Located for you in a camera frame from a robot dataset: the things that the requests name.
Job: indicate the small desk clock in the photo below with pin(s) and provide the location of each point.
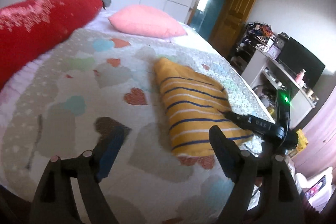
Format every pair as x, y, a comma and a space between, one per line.
281, 40

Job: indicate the yellow striped knit sweater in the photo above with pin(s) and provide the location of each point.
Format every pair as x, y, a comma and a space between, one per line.
194, 103

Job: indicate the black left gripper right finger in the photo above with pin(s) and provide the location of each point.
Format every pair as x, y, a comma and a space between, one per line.
264, 190

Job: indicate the white tv cabinet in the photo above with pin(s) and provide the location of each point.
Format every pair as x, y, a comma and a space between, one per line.
262, 69

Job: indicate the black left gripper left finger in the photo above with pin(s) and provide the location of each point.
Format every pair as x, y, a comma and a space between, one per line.
54, 200

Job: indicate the pink pillow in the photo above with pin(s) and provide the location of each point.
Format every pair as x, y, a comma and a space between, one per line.
143, 20

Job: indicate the cluttered black shoe rack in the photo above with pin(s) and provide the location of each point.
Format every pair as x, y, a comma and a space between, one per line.
252, 35

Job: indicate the red floral duvet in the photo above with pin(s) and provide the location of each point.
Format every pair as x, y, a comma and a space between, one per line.
33, 27

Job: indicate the black television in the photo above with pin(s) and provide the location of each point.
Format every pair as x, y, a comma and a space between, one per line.
295, 57

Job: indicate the brown wooden door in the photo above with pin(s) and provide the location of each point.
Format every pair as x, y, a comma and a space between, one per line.
229, 24

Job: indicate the heart patterned quilted bedspread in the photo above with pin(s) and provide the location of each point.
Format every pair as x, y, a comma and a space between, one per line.
94, 82

